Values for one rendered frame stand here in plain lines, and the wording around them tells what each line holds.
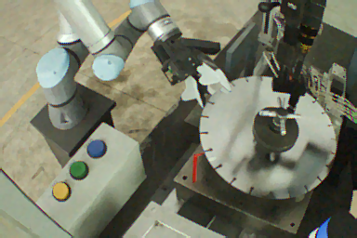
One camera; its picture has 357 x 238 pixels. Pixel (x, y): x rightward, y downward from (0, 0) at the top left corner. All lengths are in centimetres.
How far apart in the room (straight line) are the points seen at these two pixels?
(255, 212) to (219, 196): 9
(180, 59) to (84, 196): 38
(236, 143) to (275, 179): 12
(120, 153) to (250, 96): 31
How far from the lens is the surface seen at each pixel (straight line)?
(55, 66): 80
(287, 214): 63
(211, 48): 75
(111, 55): 68
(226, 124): 60
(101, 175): 61
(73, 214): 59
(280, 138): 58
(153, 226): 54
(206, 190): 62
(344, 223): 31
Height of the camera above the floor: 141
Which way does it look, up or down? 50 degrees down
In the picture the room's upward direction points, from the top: 2 degrees counter-clockwise
